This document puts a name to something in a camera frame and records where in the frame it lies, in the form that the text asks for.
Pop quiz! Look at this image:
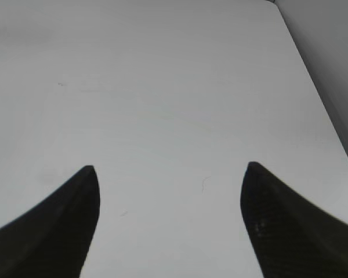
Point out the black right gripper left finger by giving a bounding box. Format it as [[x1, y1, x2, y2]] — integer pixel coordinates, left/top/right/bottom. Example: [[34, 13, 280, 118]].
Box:
[[0, 165, 100, 277]]

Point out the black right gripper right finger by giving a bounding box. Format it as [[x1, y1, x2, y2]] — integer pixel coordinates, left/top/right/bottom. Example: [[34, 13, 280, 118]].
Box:
[[240, 162, 348, 278]]

